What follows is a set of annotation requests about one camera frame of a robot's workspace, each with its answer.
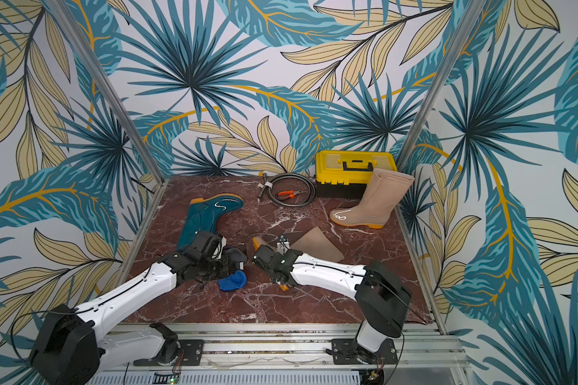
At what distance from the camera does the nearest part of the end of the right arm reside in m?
0.59

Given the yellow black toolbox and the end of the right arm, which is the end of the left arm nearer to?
→ the end of the right arm

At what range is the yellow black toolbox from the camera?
1.03 meters

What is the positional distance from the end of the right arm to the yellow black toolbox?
0.46 metres
